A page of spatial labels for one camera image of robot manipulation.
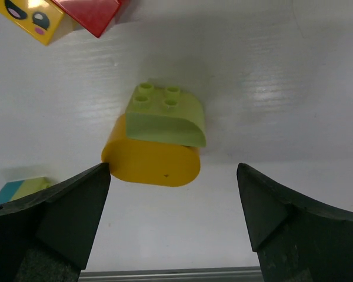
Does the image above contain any red long lego brick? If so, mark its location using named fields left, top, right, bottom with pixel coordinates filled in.
left=53, top=0, right=130, bottom=38

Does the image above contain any aluminium rail frame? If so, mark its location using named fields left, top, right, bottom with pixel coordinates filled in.
left=78, top=267, right=264, bottom=281

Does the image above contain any teal and green lego block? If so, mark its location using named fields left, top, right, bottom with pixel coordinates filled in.
left=0, top=177, right=51, bottom=205

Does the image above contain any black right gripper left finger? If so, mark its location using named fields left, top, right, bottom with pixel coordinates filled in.
left=0, top=163, right=111, bottom=281

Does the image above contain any yellow oval lego brick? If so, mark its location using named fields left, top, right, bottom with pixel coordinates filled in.
left=101, top=115, right=201, bottom=187

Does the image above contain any light green curved lego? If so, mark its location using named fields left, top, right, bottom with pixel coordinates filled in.
left=125, top=82, right=207, bottom=147

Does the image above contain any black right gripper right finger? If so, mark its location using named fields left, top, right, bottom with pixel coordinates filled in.
left=237, top=163, right=353, bottom=281

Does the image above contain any yellow smiley face lego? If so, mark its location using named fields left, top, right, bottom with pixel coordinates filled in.
left=0, top=0, right=77, bottom=45

